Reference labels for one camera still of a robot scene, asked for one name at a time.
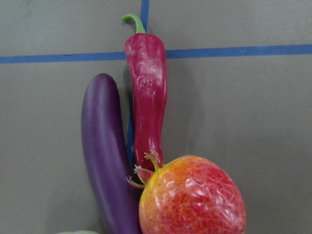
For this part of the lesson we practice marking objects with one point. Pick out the purple eggplant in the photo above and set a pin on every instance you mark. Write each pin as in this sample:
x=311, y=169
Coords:
x=106, y=158

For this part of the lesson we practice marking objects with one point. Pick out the red chili pepper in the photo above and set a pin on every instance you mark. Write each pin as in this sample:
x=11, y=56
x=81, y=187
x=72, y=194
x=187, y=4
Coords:
x=146, y=57

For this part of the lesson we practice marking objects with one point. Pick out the pink yellow peach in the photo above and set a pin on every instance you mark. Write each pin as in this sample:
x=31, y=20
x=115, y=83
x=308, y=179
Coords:
x=78, y=232

